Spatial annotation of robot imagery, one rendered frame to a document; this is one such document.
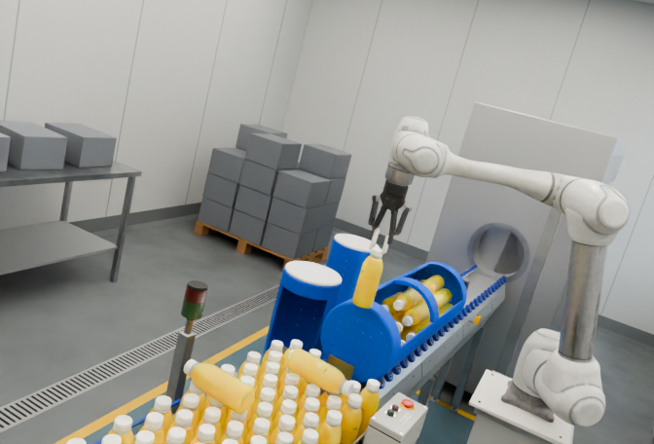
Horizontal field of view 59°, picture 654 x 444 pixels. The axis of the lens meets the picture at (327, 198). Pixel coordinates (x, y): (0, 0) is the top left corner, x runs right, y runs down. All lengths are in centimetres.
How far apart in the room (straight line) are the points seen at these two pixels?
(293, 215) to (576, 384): 397
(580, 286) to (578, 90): 512
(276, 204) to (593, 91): 358
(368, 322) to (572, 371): 65
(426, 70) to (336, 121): 132
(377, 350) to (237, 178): 405
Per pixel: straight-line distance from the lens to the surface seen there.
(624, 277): 705
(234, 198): 592
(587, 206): 183
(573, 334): 198
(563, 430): 223
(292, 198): 556
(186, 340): 185
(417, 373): 252
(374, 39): 749
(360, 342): 206
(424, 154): 161
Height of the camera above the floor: 196
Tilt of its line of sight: 12 degrees down
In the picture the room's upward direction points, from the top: 14 degrees clockwise
